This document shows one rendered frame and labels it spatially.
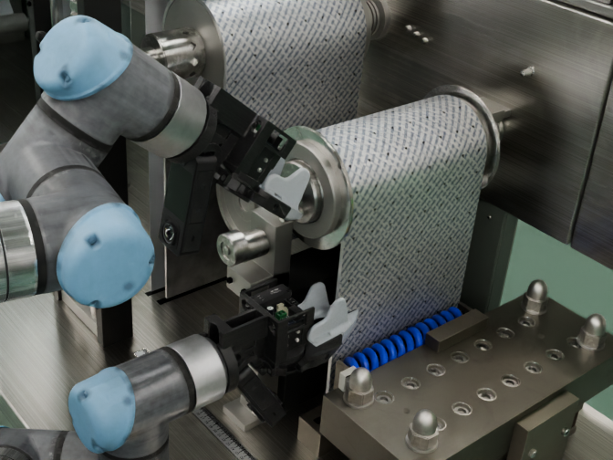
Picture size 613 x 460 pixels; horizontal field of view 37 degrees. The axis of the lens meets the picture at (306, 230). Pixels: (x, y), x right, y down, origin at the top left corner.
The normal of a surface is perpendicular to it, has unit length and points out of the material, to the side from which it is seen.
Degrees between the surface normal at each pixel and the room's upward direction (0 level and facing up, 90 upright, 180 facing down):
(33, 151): 20
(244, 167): 90
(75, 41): 51
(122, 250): 90
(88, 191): 8
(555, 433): 90
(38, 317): 0
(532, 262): 0
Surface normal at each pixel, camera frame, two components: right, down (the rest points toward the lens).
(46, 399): 0.07, -0.86
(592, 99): -0.77, 0.28
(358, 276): 0.63, 0.44
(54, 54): -0.55, -0.33
